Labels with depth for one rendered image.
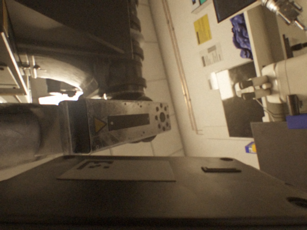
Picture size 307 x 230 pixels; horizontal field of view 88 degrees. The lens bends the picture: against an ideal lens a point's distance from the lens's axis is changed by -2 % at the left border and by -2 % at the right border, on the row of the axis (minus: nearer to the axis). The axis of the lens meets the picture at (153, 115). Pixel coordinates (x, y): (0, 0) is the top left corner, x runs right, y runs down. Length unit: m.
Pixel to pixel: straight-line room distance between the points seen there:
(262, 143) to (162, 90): 1.69
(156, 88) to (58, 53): 2.26
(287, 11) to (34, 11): 0.90
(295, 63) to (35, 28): 0.90
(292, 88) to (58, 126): 0.89
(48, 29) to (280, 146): 1.32
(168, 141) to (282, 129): 1.69
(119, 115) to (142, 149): 2.07
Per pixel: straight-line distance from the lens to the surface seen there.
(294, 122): 0.95
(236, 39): 1.71
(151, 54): 2.68
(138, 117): 0.32
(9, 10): 0.28
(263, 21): 1.89
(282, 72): 0.94
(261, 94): 0.97
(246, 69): 1.71
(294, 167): 1.38
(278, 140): 1.33
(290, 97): 0.93
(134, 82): 0.42
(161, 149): 2.53
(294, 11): 0.96
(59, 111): 0.26
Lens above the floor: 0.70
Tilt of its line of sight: 55 degrees up
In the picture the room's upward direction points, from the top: 99 degrees counter-clockwise
